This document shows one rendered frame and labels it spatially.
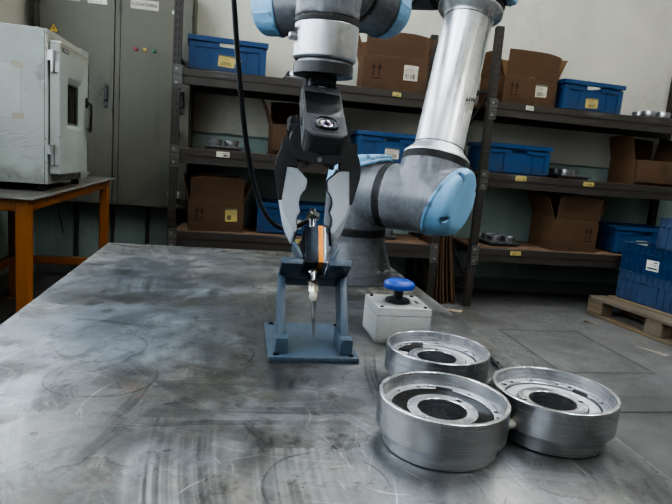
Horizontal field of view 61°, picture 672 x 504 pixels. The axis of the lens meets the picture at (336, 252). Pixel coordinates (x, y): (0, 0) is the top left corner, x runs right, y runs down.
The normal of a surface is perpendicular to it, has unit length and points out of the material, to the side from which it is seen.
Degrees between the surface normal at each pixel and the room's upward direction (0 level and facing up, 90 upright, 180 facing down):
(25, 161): 90
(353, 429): 0
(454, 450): 90
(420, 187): 70
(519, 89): 92
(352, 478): 0
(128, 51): 90
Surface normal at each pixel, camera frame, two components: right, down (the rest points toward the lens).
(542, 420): -0.50, 0.11
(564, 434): -0.18, 0.14
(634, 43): 0.18, 0.18
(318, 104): 0.19, -0.75
